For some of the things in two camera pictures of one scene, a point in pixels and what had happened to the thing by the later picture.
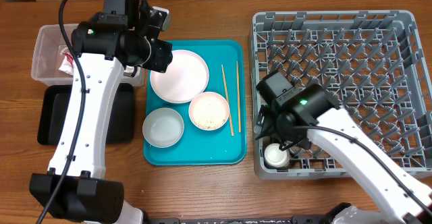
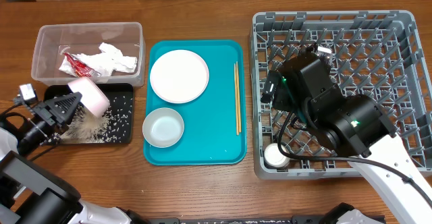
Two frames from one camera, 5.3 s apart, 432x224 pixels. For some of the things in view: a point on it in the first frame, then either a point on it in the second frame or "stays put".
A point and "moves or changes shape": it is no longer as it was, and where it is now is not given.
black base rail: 264,220 stays put
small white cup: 275,157 stays put
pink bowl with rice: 208,111 moves or changes shape
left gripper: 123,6 -> 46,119
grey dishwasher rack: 371,63 stays put
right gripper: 267,123 -> 285,98
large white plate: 185,78 stays put
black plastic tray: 53,103 stays put
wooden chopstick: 228,101 -> 237,95
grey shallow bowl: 163,127 stays put
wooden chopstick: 238,97 stays put
